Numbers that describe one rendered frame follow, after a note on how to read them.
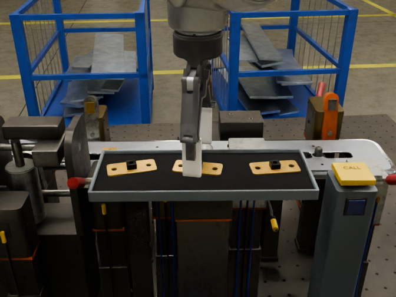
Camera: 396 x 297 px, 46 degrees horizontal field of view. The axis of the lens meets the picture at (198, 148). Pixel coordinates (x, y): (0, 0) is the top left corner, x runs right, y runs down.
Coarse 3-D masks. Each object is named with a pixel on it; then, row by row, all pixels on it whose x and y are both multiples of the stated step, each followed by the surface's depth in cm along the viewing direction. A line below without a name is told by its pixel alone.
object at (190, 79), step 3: (192, 72) 67; (195, 72) 67; (189, 75) 66; (192, 75) 66; (195, 75) 67; (189, 78) 65; (192, 78) 65; (189, 81) 66; (192, 81) 65; (189, 84) 66; (192, 84) 66; (189, 87) 66; (192, 87) 66; (189, 90) 66; (192, 90) 66
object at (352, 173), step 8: (336, 168) 80; (344, 168) 80; (352, 168) 80; (360, 168) 80; (336, 176) 79; (344, 176) 78; (352, 176) 78; (360, 176) 78; (368, 176) 78; (344, 184) 78; (352, 184) 78; (360, 184) 78; (368, 184) 78
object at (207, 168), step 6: (180, 162) 82; (204, 162) 82; (174, 168) 80; (180, 168) 80; (204, 168) 80; (210, 168) 80; (216, 168) 80; (204, 174) 78; (210, 174) 78; (216, 174) 78
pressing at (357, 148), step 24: (96, 144) 122; (120, 144) 122; (144, 144) 122; (168, 144) 122; (216, 144) 122; (288, 144) 122; (312, 144) 122; (336, 144) 122; (360, 144) 122; (48, 168) 112; (312, 168) 111; (384, 168) 111
